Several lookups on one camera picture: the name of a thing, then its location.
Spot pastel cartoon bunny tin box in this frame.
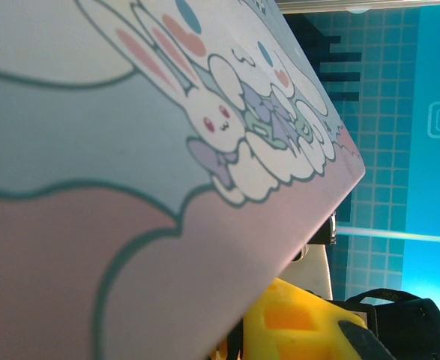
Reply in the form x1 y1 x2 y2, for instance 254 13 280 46
0 0 367 360

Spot aluminium frame post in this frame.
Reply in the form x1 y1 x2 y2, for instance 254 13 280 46
277 0 440 13

